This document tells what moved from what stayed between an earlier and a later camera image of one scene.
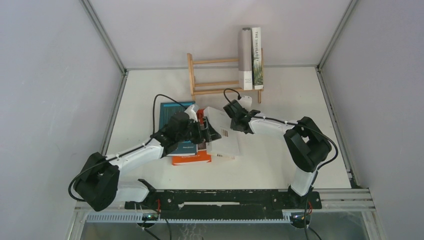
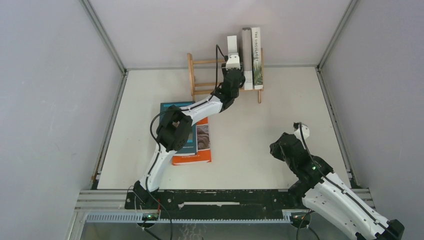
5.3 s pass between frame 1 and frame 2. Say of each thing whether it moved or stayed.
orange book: stayed
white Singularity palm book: stayed
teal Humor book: stayed
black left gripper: moved
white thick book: moved
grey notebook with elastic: stayed
